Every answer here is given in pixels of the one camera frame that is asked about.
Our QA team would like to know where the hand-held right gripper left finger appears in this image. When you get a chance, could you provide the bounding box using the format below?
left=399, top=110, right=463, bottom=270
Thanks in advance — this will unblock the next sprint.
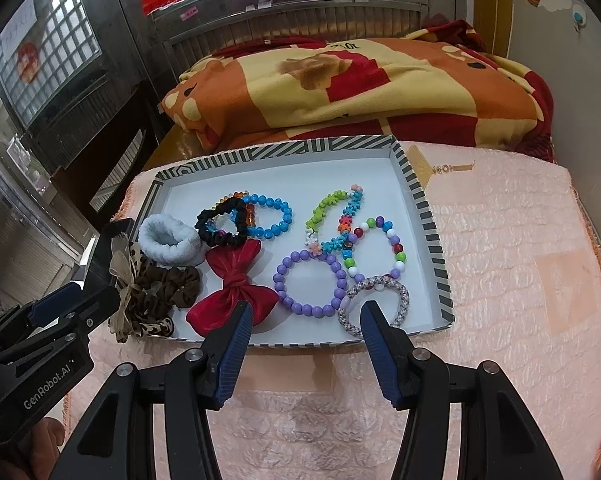
left=63, top=300, right=255, bottom=480

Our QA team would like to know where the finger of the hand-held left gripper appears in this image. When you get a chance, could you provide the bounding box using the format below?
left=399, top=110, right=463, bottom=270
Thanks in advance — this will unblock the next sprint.
left=0, top=287, right=122, bottom=367
left=0, top=282, right=86, bottom=357

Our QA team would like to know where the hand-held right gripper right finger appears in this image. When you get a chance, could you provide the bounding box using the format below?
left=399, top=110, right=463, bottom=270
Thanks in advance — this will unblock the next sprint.
left=359, top=301, right=564, bottom=480

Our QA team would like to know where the grey braided hair tie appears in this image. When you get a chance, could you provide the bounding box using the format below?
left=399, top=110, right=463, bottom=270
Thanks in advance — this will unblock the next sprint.
left=337, top=275, right=411, bottom=339

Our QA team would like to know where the beige ribbon hair bow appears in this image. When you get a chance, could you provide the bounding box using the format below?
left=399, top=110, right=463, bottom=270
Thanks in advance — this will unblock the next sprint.
left=106, top=240, right=176, bottom=343

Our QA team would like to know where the purple bead bracelet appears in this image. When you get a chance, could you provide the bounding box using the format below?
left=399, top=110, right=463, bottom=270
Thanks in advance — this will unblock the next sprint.
left=274, top=249, right=349, bottom=317

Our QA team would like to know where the multicolour round bead bracelet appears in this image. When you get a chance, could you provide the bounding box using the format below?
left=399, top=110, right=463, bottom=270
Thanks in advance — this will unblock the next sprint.
left=347, top=216, right=409, bottom=281

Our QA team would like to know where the light blue fluffy scrunchie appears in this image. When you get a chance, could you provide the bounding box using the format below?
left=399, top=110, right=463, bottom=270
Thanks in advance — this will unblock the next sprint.
left=138, top=212, right=206, bottom=266

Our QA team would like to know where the black scrunchie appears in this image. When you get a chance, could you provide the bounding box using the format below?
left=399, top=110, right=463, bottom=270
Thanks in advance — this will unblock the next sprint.
left=195, top=199, right=251, bottom=250

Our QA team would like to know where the orange translucent bead bracelet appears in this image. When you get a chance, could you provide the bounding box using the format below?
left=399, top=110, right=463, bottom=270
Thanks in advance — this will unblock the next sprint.
left=216, top=190, right=257, bottom=233

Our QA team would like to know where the blue bead bracelet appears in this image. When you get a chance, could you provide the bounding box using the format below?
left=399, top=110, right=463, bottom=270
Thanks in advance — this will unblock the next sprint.
left=241, top=193, right=293, bottom=240

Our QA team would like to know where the multicolour flower bead bracelet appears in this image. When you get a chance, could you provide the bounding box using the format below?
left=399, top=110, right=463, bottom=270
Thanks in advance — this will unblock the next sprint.
left=305, top=184, right=366, bottom=257

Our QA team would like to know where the striped cardboard box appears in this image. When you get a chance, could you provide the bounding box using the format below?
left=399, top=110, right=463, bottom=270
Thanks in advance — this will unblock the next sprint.
left=111, top=135, right=456, bottom=350

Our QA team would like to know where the person's left hand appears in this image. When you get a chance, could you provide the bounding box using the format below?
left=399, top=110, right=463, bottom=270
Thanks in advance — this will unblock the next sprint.
left=0, top=416, right=67, bottom=480

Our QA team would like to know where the red velvet hair bow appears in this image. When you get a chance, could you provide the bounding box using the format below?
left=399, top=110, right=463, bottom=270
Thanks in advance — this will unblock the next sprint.
left=186, top=239, right=281, bottom=338

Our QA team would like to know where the brown scrunchie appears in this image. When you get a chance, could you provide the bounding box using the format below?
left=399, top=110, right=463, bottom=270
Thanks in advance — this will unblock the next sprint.
left=130, top=265, right=201, bottom=323

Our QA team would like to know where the pink fringed table mat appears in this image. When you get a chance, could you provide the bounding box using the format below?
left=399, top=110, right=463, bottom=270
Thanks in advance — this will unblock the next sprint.
left=63, top=142, right=601, bottom=480

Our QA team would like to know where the round red door sticker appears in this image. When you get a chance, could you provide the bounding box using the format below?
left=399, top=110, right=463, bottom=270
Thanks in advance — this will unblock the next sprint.
left=16, top=42, right=40, bottom=84

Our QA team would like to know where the orange printed blanket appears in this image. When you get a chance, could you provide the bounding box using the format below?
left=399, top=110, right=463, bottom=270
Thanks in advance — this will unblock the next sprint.
left=160, top=20, right=559, bottom=163

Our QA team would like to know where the white paper notice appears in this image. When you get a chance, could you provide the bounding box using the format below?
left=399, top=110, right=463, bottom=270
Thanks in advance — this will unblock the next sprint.
left=0, top=0, right=38, bottom=61

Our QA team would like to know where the metal security door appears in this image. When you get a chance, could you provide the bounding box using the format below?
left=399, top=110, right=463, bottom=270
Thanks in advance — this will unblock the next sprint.
left=148, top=0, right=481, bottom=61

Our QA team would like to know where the white cloud wall sticker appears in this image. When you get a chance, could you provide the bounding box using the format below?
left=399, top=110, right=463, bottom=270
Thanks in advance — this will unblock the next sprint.
left=548, top=0, right=589, bottom=32

